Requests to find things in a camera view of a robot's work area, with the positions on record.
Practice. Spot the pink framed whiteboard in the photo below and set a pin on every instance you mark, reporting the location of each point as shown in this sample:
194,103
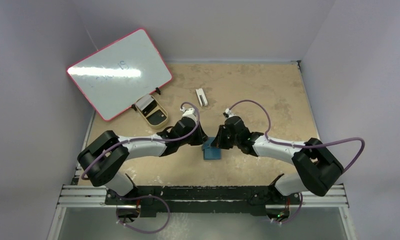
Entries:
113,78

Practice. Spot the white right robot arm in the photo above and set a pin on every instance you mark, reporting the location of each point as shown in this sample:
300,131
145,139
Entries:
317,169

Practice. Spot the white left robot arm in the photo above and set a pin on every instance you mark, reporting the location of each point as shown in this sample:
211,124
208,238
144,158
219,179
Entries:
102,159

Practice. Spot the black card in tray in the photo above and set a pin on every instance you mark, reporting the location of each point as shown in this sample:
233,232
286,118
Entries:
156,118

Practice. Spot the aluminium frame rail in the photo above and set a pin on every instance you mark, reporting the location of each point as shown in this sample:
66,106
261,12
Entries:
88,196

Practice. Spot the black mounting base plate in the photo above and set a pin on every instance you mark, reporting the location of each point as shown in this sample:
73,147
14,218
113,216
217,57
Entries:
256,200

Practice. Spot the white whiteboard eraser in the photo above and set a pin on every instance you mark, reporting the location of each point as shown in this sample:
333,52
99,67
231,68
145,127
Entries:
201,97

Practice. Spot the gold oval tin tray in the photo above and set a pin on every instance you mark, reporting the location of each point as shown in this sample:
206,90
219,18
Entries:
157,108

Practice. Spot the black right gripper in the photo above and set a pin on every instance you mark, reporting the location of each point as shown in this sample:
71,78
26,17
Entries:
220,138

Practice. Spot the blue card holder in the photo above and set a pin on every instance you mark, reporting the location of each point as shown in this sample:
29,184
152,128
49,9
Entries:
209,152

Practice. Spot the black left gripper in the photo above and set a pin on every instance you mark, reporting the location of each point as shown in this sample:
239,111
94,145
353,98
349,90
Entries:
201,138

